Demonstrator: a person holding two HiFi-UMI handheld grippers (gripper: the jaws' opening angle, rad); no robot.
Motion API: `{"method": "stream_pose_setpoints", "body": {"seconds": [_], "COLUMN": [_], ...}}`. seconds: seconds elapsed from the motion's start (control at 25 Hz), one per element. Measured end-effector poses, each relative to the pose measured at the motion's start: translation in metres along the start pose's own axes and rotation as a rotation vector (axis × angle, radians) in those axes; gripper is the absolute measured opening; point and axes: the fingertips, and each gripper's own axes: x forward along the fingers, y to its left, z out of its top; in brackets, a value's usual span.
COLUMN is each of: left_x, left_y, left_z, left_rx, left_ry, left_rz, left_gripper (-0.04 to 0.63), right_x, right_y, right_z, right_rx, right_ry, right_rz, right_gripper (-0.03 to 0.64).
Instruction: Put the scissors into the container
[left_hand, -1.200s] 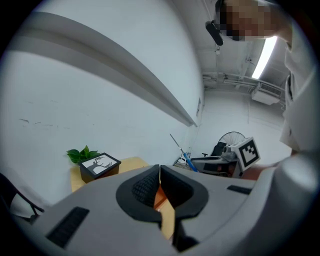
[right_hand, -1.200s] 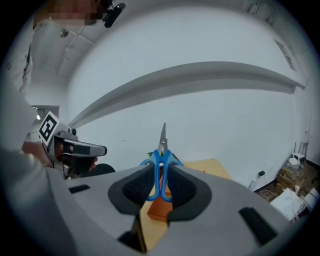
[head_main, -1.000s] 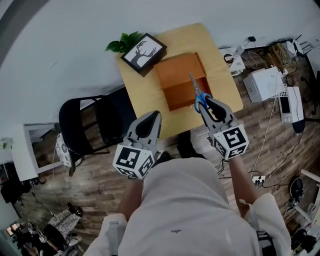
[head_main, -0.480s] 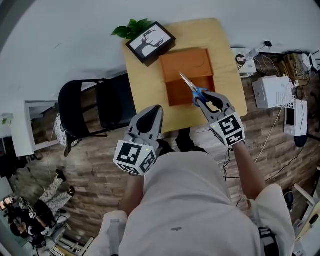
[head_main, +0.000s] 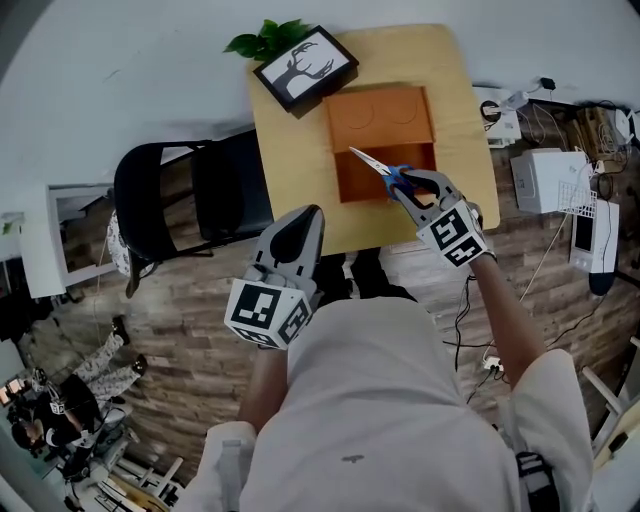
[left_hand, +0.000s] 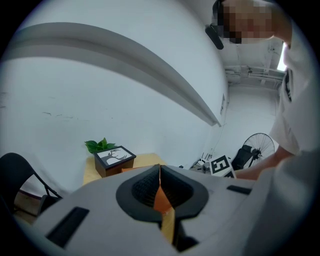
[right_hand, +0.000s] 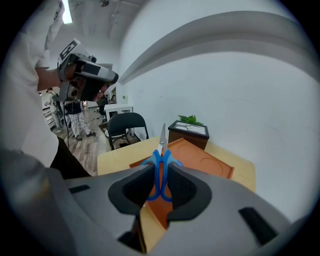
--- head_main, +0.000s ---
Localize person's left black shoe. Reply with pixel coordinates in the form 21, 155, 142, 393
317, 257, 354, 306

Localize light wooden table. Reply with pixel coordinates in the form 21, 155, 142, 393
246, 23, 501, 256

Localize white flat appliance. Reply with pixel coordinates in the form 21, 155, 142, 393
569, 199, 620, 275

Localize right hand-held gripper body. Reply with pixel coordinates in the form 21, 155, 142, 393
416, 190, 497, 270

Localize person's black shoe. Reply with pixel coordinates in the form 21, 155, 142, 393
317, 257, 354, 306
349, 247, 416, 304

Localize small white box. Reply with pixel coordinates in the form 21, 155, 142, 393
472, 86, 521, 149

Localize blue-handled scissors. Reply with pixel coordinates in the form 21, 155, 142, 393
348, 145, 420, 204

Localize white printer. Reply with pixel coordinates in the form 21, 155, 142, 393
509, 148, 594, 215

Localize black folding chair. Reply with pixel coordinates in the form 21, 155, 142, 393
113, 130, 274, 266

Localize white open cabinet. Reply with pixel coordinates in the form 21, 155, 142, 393
19, 183, 121, 297

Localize patterned cushion stool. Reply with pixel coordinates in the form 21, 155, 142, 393
106, 209, 161, 299

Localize wooden crate with cables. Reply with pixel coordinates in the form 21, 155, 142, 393
574, 104, 621, 161

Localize white wire rack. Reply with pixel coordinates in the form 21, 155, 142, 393
557, 177, 599, 219

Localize black framed deer picture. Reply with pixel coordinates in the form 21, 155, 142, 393
253, 25, 360, 120

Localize person's left forearm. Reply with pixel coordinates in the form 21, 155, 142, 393
237, 344, 291, 436

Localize white router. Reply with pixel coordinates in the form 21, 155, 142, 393
614, 107, 640, 146

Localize person's white shirt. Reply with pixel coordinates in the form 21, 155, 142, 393
184, 297, 596, 512

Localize green leafy plant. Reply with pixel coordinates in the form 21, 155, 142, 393
223, 18, 314, 64

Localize person's right forearm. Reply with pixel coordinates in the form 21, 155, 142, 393
469, 252, 549, 391

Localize person's right black shoe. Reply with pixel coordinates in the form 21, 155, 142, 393
349, 247, 416, 304

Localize orange box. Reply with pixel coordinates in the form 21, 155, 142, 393
322, 84, 439, 205

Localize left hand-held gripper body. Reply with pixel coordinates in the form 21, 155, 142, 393
224, 260, 322, 350

